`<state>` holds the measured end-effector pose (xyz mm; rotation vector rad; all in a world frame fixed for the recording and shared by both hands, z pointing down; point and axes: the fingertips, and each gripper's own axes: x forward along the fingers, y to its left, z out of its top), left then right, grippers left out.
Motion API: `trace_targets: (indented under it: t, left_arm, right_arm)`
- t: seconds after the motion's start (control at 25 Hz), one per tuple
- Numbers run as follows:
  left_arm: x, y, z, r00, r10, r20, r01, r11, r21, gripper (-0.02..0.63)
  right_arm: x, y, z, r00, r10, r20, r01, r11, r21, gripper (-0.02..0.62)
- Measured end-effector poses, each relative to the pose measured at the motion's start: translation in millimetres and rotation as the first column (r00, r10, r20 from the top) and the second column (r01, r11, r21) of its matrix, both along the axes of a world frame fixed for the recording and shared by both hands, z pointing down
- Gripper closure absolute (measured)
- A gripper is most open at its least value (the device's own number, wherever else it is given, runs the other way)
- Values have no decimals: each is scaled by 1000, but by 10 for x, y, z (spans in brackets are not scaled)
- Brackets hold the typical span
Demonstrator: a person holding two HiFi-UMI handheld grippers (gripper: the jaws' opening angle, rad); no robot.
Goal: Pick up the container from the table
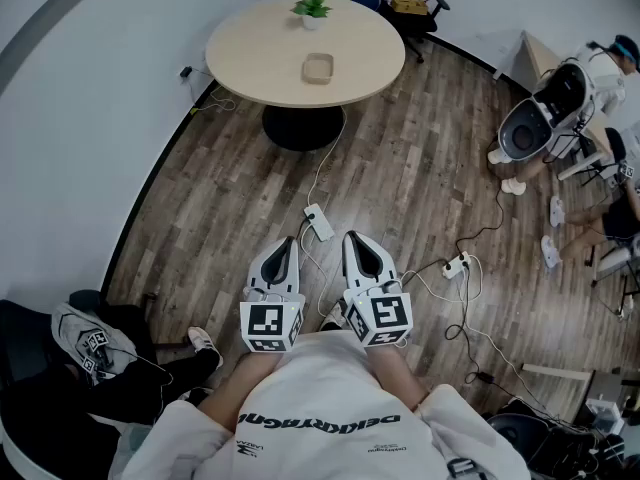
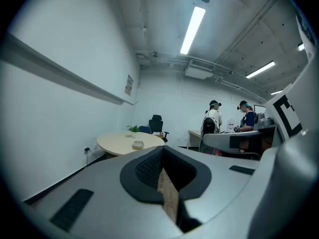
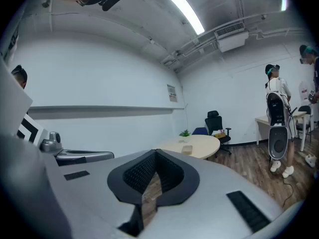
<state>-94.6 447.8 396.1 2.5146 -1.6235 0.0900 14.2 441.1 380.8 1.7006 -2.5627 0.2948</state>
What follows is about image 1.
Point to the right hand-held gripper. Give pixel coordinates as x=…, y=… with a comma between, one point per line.
x=385, y=313

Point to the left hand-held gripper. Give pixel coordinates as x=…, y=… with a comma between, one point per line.
x=262, y=320

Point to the small beige tray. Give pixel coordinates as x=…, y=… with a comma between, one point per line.
x=317, y=68

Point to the person's left forearm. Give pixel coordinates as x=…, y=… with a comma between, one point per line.
x=240, y=393

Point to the person's right forearm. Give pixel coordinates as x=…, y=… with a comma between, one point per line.
x=400, y=378

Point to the person's white shoe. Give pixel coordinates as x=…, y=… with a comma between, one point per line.
x=333, y=316
x=497, y=156
x=556, y=211
x=514, y=186
x=550, y=251
x=204, y=340

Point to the white power strip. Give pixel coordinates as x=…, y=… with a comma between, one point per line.
x=319, y=222
x=457, y=263

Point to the person's white printed shirt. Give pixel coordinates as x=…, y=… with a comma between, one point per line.
x=320, y=393

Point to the gray garment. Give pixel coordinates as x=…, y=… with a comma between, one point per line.
x=80, y=328

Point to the round wooden table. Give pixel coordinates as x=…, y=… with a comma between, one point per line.
x=260, y=58

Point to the black power adapter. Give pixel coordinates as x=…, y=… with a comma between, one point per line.
x=186, y=71

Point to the white robot head device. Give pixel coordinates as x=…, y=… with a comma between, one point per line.
x=545, y=113

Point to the black office chair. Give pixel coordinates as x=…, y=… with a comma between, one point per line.
x=415, y=23

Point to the green plant in white pot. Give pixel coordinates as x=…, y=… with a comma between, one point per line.
x=311, y=10

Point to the yellow cardboard box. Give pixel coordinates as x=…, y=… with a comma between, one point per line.
x=409, y=6

